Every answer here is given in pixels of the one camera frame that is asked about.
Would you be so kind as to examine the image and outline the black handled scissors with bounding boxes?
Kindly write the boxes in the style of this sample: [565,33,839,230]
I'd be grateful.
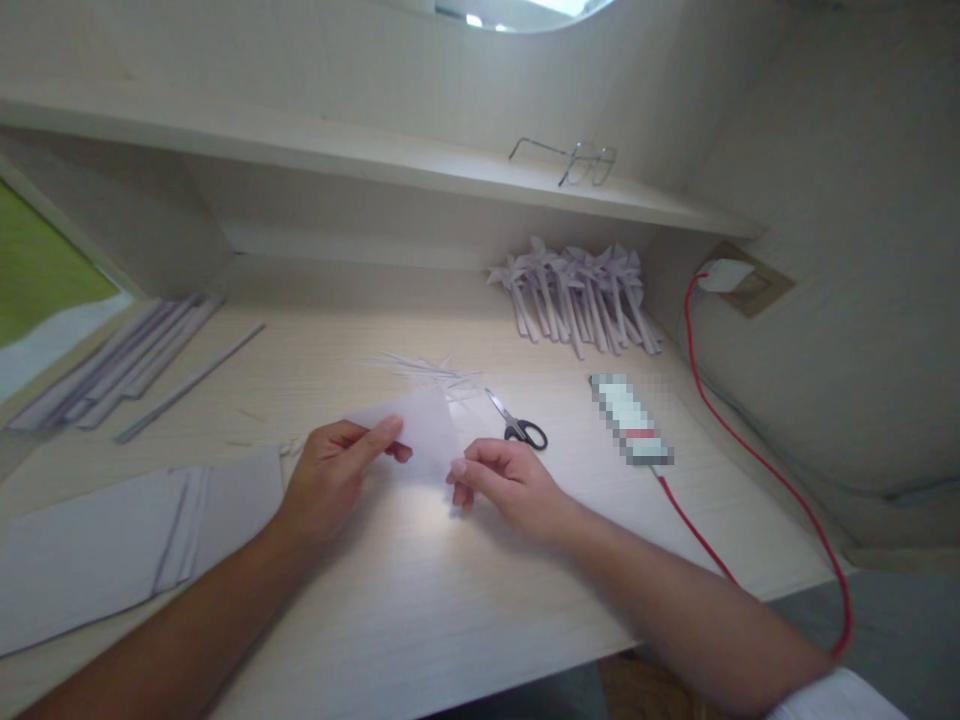
[483,387,550,452]

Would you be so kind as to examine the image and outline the pile of rolled paper sticks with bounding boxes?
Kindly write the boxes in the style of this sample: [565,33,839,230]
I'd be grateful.
[5,292,228,432]

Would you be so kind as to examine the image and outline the white phone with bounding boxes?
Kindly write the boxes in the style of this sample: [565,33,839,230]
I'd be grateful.
[587,372,675,468]

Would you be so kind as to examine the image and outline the pile of paper scraps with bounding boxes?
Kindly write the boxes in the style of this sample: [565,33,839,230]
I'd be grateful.
[352,348,485,406]

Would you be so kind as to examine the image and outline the person's left hand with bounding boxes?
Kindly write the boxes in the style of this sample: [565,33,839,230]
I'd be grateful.
[272,414,415,551]

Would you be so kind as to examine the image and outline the pile of paper pinwheels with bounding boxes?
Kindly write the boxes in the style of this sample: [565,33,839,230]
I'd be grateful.
[485,236,666,363]

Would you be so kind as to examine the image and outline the red charging cable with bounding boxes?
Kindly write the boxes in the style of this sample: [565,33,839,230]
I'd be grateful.
[650,271,855,661]

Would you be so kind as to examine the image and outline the white wooden shelf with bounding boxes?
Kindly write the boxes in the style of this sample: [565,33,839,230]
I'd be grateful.
[0,97,766,241]

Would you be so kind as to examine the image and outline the white charger plug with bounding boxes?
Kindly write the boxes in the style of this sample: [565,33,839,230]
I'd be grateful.
[693,257,755,295]

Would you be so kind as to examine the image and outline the metal frame eyeglasses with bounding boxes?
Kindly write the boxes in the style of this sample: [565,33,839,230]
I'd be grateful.
[509,137,619,190]

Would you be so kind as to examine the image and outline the white paper sheet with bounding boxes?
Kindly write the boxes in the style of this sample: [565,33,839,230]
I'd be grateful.
[352,384,466,489]

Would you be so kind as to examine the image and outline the single rolled paper stick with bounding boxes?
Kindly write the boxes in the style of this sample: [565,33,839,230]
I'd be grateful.
[113,322,268,445]

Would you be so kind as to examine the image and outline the stack of white paper sheets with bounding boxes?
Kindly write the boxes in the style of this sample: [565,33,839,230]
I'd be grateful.
[0,442,286,661]

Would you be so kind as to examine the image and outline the person's right hand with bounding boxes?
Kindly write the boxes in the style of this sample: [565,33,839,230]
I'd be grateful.
[446,438,577,551]

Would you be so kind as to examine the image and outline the wall power socket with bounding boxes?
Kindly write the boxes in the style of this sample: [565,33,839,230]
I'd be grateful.
[704,241,796,320]

